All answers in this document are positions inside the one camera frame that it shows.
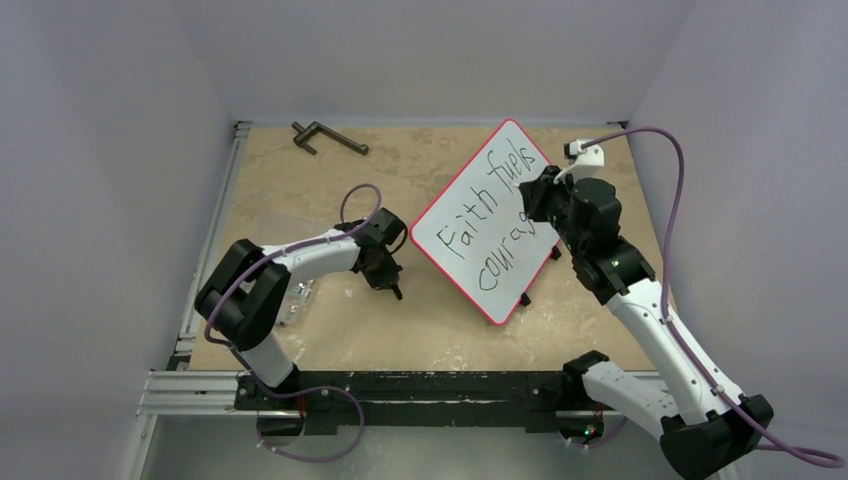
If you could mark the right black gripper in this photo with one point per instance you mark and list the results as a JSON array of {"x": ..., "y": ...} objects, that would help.
[{"x": 536, "y": 196}]

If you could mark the aluminium rail frame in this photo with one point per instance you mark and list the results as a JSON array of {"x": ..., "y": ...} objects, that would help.
[{"x": 185, "y": 389}]

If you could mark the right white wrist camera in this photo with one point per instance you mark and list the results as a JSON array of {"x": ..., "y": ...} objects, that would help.
[{"x": 582, "y": 161}]

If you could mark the pink framed whiteboard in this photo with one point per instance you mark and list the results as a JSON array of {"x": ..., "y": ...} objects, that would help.
[{"x": 476, "y": 232}]

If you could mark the clear plastic parts box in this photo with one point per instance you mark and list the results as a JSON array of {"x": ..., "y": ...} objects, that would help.
[{"x": 281, "y": 229}]

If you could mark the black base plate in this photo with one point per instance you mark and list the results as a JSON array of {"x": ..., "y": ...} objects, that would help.
[{"x": 534, "y": 401}]

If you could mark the black metal clamp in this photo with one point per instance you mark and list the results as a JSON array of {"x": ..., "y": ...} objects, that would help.
[{"x": 305, "y": 133}]

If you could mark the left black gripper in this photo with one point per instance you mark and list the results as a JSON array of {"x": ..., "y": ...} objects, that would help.
[{"x": 388, "y": 277}]

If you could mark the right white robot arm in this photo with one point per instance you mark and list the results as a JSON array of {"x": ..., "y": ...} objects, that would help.
[{"x": 702, "y": 420}]

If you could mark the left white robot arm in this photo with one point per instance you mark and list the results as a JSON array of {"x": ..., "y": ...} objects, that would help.
[{"x": 243, "y": 296}]

